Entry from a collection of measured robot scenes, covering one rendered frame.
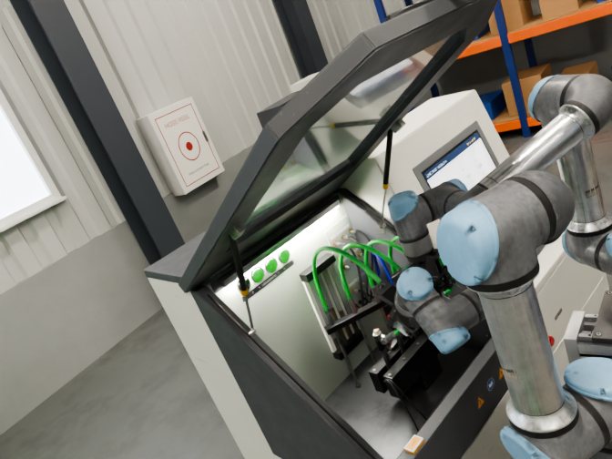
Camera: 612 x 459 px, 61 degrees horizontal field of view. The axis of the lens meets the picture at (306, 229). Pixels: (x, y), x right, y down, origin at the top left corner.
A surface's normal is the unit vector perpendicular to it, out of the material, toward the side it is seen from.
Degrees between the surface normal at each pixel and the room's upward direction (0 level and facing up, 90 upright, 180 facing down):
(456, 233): 83
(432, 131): 76
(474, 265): 82
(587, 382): 8
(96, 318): 90
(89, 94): 90
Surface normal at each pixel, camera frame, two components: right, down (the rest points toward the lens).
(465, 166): 0.55, -0.19
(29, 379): 0.75, -0.07
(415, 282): -0.10, -0.43
